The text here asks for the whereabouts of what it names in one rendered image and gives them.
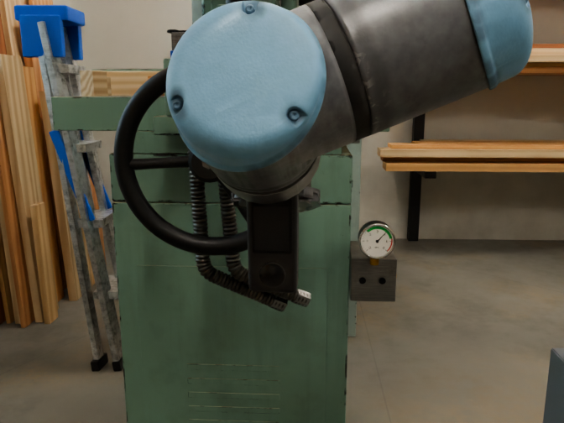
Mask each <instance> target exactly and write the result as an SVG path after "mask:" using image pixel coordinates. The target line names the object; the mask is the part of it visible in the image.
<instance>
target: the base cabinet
mask: <svg viewBox="0 0 564 423"><path fill-rule="evenodd" d="M149 204H150V205H151V206H152V207H153V208H154V210H155V211H156V212H157V213H158V214H159V215H160V216H162V217H163V218H164V219H165V220H166V221H167V222H169V223H170V224H172V225H173V226H175V227H178V228H179V229H181V230H183V231H185V232H189V233H192V234H194V233H193V232H194V230H193V228H194V227H193V224H194V222H193V218H192V216H193V215H192V212H193V211H192V210H191V208H192V206H191V204H192V202H149ZM220 205H221V203H206V211H207V213H206V214H207V218H206V219H207V223H208V225H207V226H208V229H207V231H208V235H209V237H223V236H224V235H223V232H224V231H223V230H222V229H223V226H222V224H223V223H222V214H221V212H222V211H221V207H220ZM112 214H113V227H114V239H115V252H116V265H117V289H118V302H119V315H120V327H121V340H122V353H123V377H124V390H125V403H126V416H127V423H346V400H347V340H348V309H349V278H350V247H351V216H352V206H351V204H321V205H320V206H319V207H317V208H316V209H313V210H310V211H303V212H300V213H299V272H298V285H297V289H300V290H303V291H306V292H308V293H311V301H310V303H309V305H308V306H307V307H304V306H301V305H297V304H295V303H293V302H291V301H290V300H288V302H287V306H286V307H285V310H284V311H277V310H275V309H273V308H270V307H268V305H265V304H261V302H258V301H255V300H251V298H248V297H247V296H246V297H245V296H244V295H240V294H238V293H237V292H233V291H230V290H227V288H223V286H220V285H216V284H213V283H212V282H209V281H208V279H205V278H204V276H202V275H201V272H199V271H198V267H197V266H196V264H197V262H196V257H195V256H196V254H195V253H190V252H187V251H184V250H181V249H179V248H176V247H174V246H172V245H170V244H168V243H166V242H164V241H163V240H161V239H159V238H158V237H156V236H155V235H153V233H152V232H150V231H149V230H148V229H147V228H146V227H145V226H144V225H143V224H142V223H141V222H140V221H139V220H138V218H137V217H136V216H135V215H134V214H133V212H132V211H131V209H130V208H129V206H128V204H127V202H126V201H114V202H113V203H112Z"/></svg>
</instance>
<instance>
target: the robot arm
mask: <svg viewBox="0 0 564 423"><path fill-rule="evenodd" d="M532 45H533V19H532V13H531V8H530V3H529V0H315V1H312V2H310V3H307V4H305V5H302V6H300V7H298V8H294V9H292V10H290V11H289V10H287V9H285V8H282V7H279V6H277V5H274V4H272V3H266V2H259V1H241V2H235V3H229V4H226V5H223V6H221V7H218V8H215V9H213V10H211V11H210V12H208V13H206V14H205V15H203V16H202V17H200V18H199V19H198V20H196V21H195V22H194V23H193V24H192V25H191V26H190V27H189V28H188V29H187V30H186V32H185V33H184V34H183V36H182V37H181V38H180V40H179V42H178V44H177V45H176V47H175V49H174V51H173V54H172V56H171V58H170V63H169V66H168V70H167V75H166V96H167V102H168V105H169V109H170V113H171V116H172V118H173V119H174V121H175V124H176V127H177V129H178V131H179V134H180V136H181V138H182V139H183V141H184V143H185V145H186V146H187V147H188V149H189V150H190V151H191V152H192V153H193V154H194V155H195V156H196V157H197V158H198V159H200V160H201V161H203V162H204V163H206V164H207V165H208V166H209V167H210V168H211V170H212V171H213V172H214V173H215V174H216V175H217V177H218V179H219V180H220V181H221V182H222V183H223V184H224V185H225V186H226V187H227V188H228V189H229V190H230V191H231V192H232V199H231V201H232V202H233V205H234V206H237V207H240V208H242V209H246V210H247V226H248V286H249V289H250V290H251V291H261V292H279V293H294V292H296V290H297V285H298V272H299V213H300V212H308V211H310V210H313V209H316V208H317V207H319V206H320V205H321V191H320V190H319V189H317V188H313V187H311V180H312V178H313V176H314V174H315V173H316V171H317V169H318V167H319V163H320V158H321V155H323V154H326V153H328V152H331V151H333V150H335V149H339V148H341V147H343V146H345V145H348V144H351V143H353V142H355V141H357V140H359V139H361V138H365V137H367V136H370V135H372V134H375V133H378V132H380V131H383V130H385V129H387V128H391V127H393V126H395V125H397V124H400V123H402V122H405V121H407V120H410V119H412V118H415V117H418V116H420V115H422V114H424V113H427V112H430V111H432V110H435V109H437V108H438V107H442V106H445V105H446V104H449V103H451V102H454V101H457V100H459V99H462V98H464V97H467V96H470V95H472V94H473V93H476V92H478V91H481V90H484V89H486V88H489V90H493V89H494V88H495V87H496V86H497V85H498V84H499V83H500V82H502V81H506V80H508V79H509V78H511V77H514V76H516V75H518V74H519V73H520V72H521V71H522V70H523V69H524V68H525V66H526V64H527V62H528V60H529V58H530V54H531V50H532Z"/></svg>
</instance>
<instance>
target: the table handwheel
mask: <svg viewBox="0 0 564 423"><path fill-rule="evenodd" d="M167 70H168V67H167V68H165V69H163V70H161V71H160V72H158V73H157V74H155V75H154V76H152V77H151V78H149V79H148V80H147V81H146V82H145V83H144V84H143V85H142V86H141V87H140V88H139V89H138V90H137V91H136V92H135V93H134V94H133V96H132V97H131V99H130V100H129V102H128V104H127V106H126V107H125V108H124V110H123V114H122V116H121V117H120V120H119V123H118V126H117V132H116V135H115V140H114V150H113V157H114V167H115V173H116V177H117V182H118V185H119V188H120V190H121V192H122V194H123V197H124V199H125V201H126V202H127V204H128V206H129V208H130V209H131V211H132V212H133V214H134V215H135V216H136V217H137V218H138V220H139V221H140V222H141V223H142V224H143V225H144V226H145V227H146V228H147V229H148V230H149V231H150V232H152V233H153V235H155V236H156V237H158V238H159V239H161V240H163V241H164V242H166V243H168V244H170V245H172V246H174V247H176V248H179V249H181V250H184V251H187V252H190V253H197V254H203V255H228V254H233V253H240V252H243V251H246V250H248V230H246V231H244V232H241V233H238V234H234V235H231V236H226V237H204V236H199V235H195V234H192V233H189V232H185V231H183V230H181V229H179V228H178V227H175V226H173V225H172V224H170V223H169V222H167V221H166V220H165V219H164V218H163V217H162V216H160V215H159V214H158V213H157V212H156V211H155V210H154V208H153V207H152V206H151V205H150V204H149V202H148V201H147V199H146V198H145V196H144V194H143V192H142V191H141V189H140V186H139V184H138V180H137V177H136V174H135V170H149V169H161V168H190V170H191V173H192V174H193V175H194V176H195V177H196V178H197V179H198V180H201V181H204V182H209V183H211V182H216V181H218V182H219V183H220V184H221V186H222V188H223V189H224V190H225V192H226V193H227V194H228V195H229V197H230V198H231V199H232V192H231V191H230V190H229V189H228V188H227V187H226V186H225V185H224V184H223V183H222V182H221V181H220V180H219V179H218V177H217V175H216V174H215V173H214V172H213V171H212V170H211V168H210V167H209V166H208V165H207V164H206V163H204V162H203V161H201V160H200V159H198V158H197V157H196V156H195V155H194V154H193V153H192V152H190V154H189V155H187V156H176V157H166V158H150V159H134V158H133V145H134V140H135V136H136V132H137V130H138V126H139V124H140V122H141V120H142V118H143V116H144V114H145V113H146V112H147V110H148V109H149V107H150V106H151V105H152V104H153V103H154V102H155V101H156V100H157V99H158V98H159V97H160V96H161V95H163V94H164V93H165V92H166V75H167Z"/></svg>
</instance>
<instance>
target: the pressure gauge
mask: <svg viewBox="0 0 564 423"><path fill-rule="evenodd" d="M380 238H381V239H380ZM379 239H380V240H379ZM376 240H379V242H378V243H376ZM395 243H396V239H395V235H394V232H393V231H392V229H391V228H390V227H389V225H387V224H386V223H385V222H381V221H370V222H367V223H365V224H364V225H363V226H362V227H361V229H360V230H359V233H358V244H359V247H360V249H361V251H362V252H363V254H365V255H366V256H367V257H369V258H370V264H371V265H379V259H382V258H385V257H387V256H388V255H390V254H391V253H392V251H393V250H394V247H395Z"/></svg>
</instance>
